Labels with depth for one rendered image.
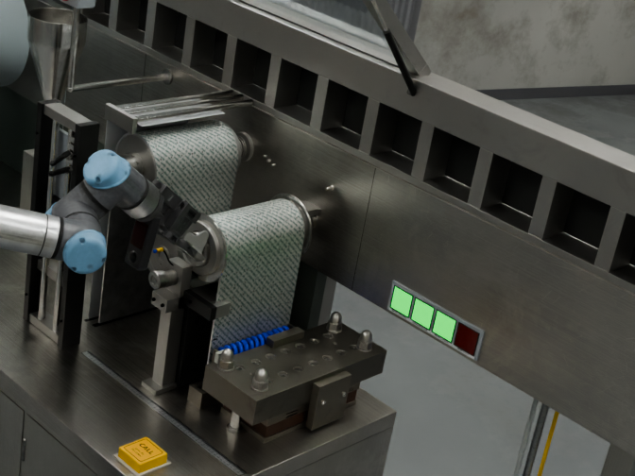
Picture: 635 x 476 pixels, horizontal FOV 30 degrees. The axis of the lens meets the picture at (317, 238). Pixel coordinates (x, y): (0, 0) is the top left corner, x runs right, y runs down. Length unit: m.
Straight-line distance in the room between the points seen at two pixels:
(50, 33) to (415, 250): 1.03
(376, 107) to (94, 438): 0.90
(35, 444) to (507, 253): 1.10
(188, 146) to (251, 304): 0.37
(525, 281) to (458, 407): 2.24
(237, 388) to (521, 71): 6.25
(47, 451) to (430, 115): 1.09
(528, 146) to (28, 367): 1.18
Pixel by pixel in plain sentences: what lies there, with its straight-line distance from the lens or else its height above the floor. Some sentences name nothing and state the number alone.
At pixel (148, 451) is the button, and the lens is 2.41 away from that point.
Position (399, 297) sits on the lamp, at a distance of 2.55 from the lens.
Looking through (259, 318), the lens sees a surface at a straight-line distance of 2.62.
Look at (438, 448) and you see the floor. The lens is 4.29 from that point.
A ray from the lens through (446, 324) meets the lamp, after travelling 2.49.
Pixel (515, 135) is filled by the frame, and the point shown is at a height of 1.63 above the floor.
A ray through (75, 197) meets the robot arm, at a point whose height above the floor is 1.43.
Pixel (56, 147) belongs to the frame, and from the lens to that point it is 2.64.
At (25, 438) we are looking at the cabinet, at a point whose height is 0.75.
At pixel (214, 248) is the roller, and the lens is 2.44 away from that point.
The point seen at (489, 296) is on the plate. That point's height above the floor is 1.30.
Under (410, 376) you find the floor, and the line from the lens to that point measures 4.67.
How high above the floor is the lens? 2.32
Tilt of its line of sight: 24 degrees down
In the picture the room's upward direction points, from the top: 10 degrees clockwise
